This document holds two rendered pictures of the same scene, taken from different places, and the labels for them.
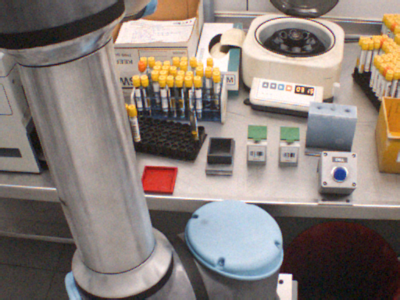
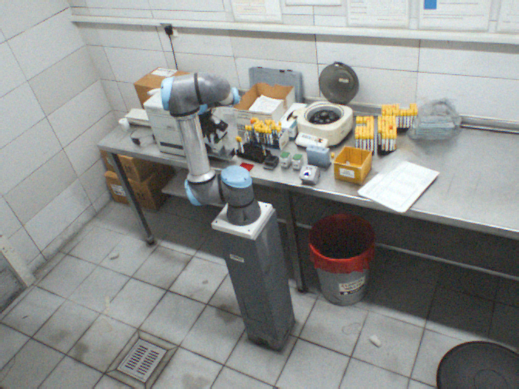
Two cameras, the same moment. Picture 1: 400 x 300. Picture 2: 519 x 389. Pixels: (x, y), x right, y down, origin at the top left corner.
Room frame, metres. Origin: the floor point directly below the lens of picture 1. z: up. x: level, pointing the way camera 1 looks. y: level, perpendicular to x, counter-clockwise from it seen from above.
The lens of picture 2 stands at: (-0.97, -0.76, 2.27)
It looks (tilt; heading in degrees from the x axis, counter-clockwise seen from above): 40 degrees down; 25
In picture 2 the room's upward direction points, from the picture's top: 11 degrees counter-clockwise
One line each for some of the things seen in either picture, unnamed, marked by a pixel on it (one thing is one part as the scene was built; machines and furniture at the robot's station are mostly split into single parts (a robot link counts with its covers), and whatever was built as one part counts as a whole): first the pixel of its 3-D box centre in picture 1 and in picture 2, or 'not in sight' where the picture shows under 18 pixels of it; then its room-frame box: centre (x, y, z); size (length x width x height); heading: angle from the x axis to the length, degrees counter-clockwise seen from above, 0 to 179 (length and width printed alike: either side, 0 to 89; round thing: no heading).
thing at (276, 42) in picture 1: (294, 46); (323, 119); (1.04, -0.25, 0.97); 0.15 x 0.15 x 0.07
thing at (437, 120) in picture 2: not in sight; (434, 114); (1.11, -0.77, 0.97); 0.26 x 0.17 x 0.19; 96
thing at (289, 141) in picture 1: (288, 146); (297, 162); (0.74, -0.18, 0.91); 0.05 x 0.04 x 0.07; 170
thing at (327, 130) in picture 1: (330, 128); (318, 157); (0.77, -0.28, 0.92); 0.10 x 0.07 x 0.10; 75
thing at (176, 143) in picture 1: (159, 121); (252, 145); (0.82, 0.08, 0.93); 0.17 x 0.09 x 0.11; 69
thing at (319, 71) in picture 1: (293, 59); (323, 125); (1.02, -0.24, 0.94); 0.30 x 0.24 x 0.12; 161
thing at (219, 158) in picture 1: (220, 152); (271, 161); (0.75, -0.04, 0.89); 0.09 x 0.05 x 0.04; 171
